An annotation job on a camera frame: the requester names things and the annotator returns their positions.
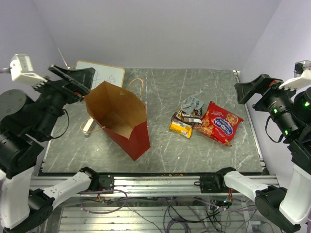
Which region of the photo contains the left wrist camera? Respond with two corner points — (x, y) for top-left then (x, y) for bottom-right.
(10, 54), (48, 86)

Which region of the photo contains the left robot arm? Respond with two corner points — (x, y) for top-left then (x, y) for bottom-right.
(0, 65), (100, 233)

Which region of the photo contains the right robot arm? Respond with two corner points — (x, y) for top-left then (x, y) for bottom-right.
(214, 70), (311, 233)

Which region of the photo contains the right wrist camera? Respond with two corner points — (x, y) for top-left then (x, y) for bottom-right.
(279, 60), (311, 91)

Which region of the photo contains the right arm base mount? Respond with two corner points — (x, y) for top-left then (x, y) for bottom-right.
(199, 175), (228, 193)

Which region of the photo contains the red paper bag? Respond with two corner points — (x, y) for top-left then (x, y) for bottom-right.
(84, 82), (151, 161)

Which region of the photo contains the purple candy packet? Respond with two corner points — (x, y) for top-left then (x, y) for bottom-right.
(193, 109), (202, 116)

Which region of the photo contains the brown candy packet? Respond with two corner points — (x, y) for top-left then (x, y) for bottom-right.
(182, 114), (202, 124)
(171, 112), (194, 128)

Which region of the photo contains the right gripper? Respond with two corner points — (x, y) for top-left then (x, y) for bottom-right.
(234, 72), (303, 138)

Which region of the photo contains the small whiteboard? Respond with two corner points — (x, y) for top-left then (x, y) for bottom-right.
(75, 60), (125, 89)

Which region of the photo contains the silver foil snack packet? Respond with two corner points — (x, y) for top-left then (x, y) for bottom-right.
(180, 102), (195, 115)

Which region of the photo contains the red snack packet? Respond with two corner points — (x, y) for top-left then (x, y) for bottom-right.
(194, 101), (243, 147)

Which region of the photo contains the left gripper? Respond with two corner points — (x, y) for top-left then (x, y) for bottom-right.
(30, 62), (96, 136)

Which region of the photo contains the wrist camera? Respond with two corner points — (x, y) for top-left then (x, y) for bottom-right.
(10, 54), (48, 86)
(279, 60), (311, 91)

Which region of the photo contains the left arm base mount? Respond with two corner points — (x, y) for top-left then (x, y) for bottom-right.
(98, 175), (115, 194)

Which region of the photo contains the aluminium frame rail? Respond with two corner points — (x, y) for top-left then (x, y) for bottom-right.
(30, 175), (279, 197)

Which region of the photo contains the yellow candy packet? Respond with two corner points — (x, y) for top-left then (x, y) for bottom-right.
(169, 120), (192, 138)
(177, 108), (184, 117)

